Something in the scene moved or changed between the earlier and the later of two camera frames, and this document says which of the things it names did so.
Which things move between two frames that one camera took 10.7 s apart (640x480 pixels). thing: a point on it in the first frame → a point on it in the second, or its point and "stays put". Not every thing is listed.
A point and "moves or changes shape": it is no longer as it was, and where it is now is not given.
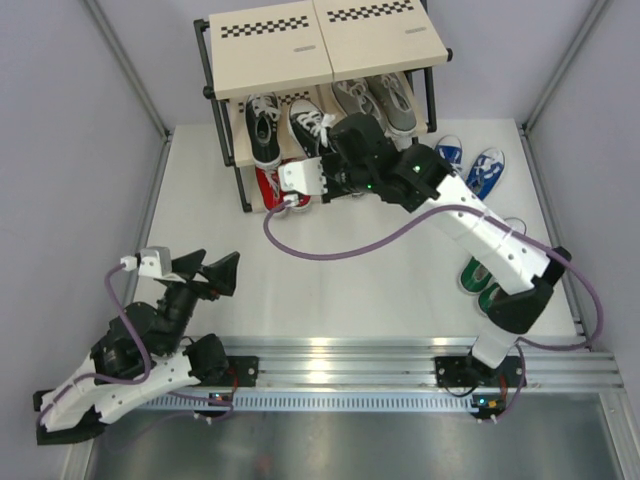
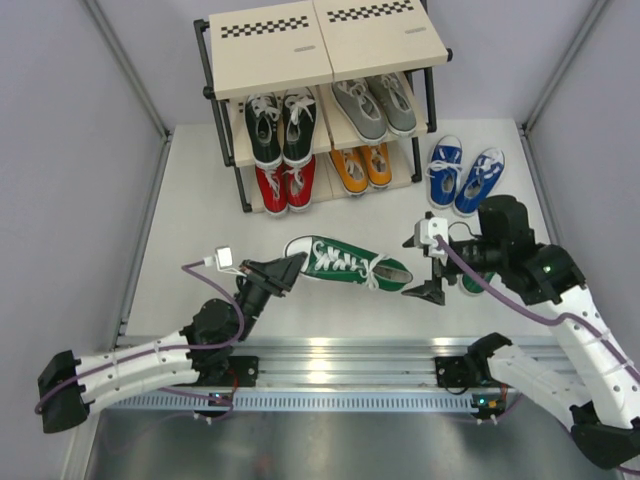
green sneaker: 490,299 → 330,259
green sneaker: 473,278 stays put
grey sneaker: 357,95 stays put
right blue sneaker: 485,171 stays put
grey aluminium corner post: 593,14 stays put
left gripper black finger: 222,274 → 277,275
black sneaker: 309,126 moves or changes shape
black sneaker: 262,112 stays put
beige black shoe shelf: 282,76 stays put
